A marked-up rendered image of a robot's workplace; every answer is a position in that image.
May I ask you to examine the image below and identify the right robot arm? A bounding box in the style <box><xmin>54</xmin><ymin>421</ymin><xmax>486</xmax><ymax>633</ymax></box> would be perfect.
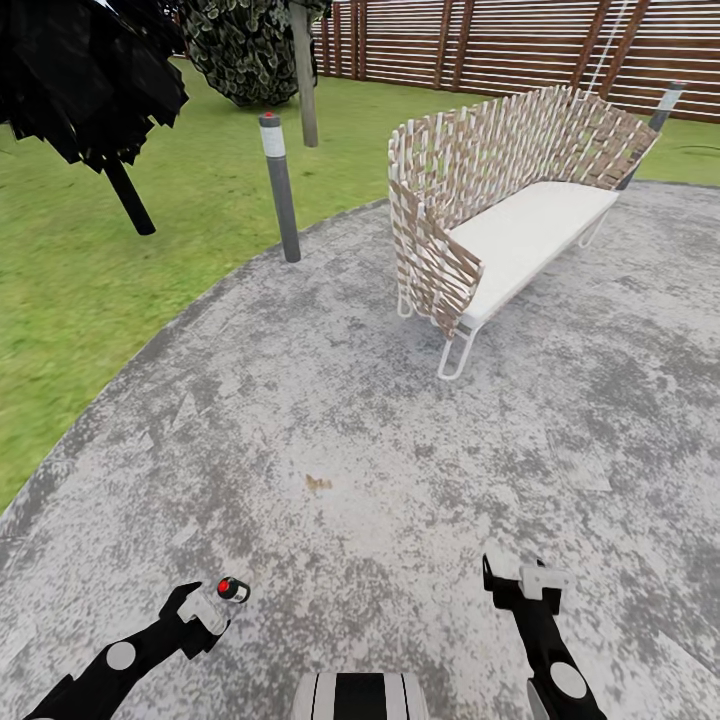
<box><xmin>483</xmin><ymin>555</ymin><xmax>608</xmax><ymax>720</ymax></box>

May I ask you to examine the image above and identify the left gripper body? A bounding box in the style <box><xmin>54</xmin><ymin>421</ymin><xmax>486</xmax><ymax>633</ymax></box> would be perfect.
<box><xmin>155</xmin><ymin>590</ymin><xmax>212</xmax><ymax>659</ymax></box>

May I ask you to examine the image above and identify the insectifuge atomizer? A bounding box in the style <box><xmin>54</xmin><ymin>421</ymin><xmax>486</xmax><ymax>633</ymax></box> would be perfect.
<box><xmin>217</xmin><ymin>578</ymin><xmax>251</xmax><ymax>603</ymax></box>

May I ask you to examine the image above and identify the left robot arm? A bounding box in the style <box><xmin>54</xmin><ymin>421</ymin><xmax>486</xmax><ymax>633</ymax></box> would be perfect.
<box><xmin>22</xmin><ymin>581</ymin><xmax>228</xmax><ymax>720</ymax></box>

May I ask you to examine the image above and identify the robot trunk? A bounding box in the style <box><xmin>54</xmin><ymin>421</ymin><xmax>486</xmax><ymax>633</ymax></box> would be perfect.
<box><xmin>291</xmin><ymin>673</ymin><xmax>429</xmax><ymax>720</ymax></box>

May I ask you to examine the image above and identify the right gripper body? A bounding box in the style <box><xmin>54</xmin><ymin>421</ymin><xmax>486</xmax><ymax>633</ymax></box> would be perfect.
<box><xmin>492</xmin><ymin>577</ymin><xmax>561</xmax><ymax>637</ymax></box>

